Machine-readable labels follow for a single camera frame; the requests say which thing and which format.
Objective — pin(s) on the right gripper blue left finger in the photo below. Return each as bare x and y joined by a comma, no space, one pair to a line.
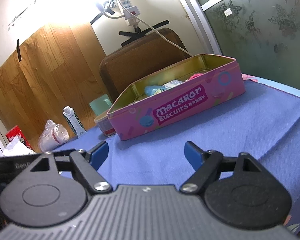
85,167

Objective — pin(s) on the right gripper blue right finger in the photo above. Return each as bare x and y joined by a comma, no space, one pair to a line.
205,165

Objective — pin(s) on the white tissue packet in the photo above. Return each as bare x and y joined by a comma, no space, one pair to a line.
172,84

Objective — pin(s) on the red box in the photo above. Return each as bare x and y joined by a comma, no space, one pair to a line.
17,132

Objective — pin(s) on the clear plastic bag bundle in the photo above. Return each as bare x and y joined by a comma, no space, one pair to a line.
53,136

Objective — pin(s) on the green white drink carton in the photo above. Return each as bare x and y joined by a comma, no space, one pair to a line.
74,121

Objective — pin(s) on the green plastic mug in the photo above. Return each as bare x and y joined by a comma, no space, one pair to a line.
101,104

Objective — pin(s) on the blue tablecloth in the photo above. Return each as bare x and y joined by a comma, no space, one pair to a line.
264,121

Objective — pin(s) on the pink macaron biscuit tin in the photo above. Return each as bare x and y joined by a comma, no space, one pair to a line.
134,113

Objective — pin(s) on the pink yarn ball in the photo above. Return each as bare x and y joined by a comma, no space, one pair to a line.
195,76

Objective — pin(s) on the blue glasses case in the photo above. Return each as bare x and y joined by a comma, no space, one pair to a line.
154,89

